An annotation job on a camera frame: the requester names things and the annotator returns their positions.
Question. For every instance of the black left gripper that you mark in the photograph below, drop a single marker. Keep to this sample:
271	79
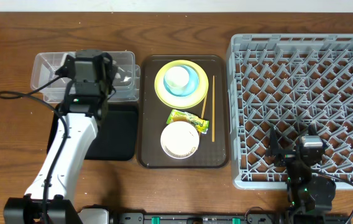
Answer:
110	71

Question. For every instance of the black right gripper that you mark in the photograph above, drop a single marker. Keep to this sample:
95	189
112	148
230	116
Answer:
288	155

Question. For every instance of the green yellow snack wrapper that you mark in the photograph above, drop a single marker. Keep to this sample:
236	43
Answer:
201	125

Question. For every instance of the white rice bowl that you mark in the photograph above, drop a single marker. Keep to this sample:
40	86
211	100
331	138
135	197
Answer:
179	140

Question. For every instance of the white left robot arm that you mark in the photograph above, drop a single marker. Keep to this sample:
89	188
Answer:
49	199

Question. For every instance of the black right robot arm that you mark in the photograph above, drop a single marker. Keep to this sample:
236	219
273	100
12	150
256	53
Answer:
311	196

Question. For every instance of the grey dishwasher rack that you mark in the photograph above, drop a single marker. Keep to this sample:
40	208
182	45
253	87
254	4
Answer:
289	82

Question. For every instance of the black waste tray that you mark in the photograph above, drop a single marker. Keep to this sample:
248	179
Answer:
117	133

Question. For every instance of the clear plastic bin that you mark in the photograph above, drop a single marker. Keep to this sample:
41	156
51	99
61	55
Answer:
46	64

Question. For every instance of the white cup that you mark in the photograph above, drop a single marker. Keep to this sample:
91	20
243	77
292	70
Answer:
177	78

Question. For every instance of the dark brown tray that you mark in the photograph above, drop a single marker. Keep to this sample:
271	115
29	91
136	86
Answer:
154	114

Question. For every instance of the right wooden chopstick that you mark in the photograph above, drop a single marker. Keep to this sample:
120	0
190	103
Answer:
213	110

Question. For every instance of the wooden chopstick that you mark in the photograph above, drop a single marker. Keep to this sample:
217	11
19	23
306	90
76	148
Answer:
204	107
213	110

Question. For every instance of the left wooden chopstick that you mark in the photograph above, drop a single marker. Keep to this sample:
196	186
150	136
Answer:
204	107

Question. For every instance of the yellow plate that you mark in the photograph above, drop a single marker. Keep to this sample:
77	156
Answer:
181	102

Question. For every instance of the light blue bowl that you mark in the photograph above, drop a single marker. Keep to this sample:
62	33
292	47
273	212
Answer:
191	86

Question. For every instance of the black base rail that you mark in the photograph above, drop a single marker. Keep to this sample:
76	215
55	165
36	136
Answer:
252	217

